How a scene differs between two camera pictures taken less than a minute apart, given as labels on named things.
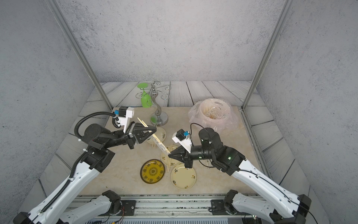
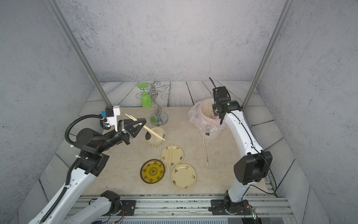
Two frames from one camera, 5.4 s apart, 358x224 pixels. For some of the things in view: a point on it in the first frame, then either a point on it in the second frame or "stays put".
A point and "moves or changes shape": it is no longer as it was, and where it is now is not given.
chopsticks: x=155 y=137 moves or changes shape
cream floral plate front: x=182 y=178 stays put
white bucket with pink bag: x=213 y=113 stays put
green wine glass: x=146 y=99 stays put
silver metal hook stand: x=157 y=118 stays put
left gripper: x=138 y=130 -> x=127 y=126
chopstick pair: x=168 y=160 stays put
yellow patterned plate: x=152 y=171 stays put
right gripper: x=187 y=159 -> x=214 y=107
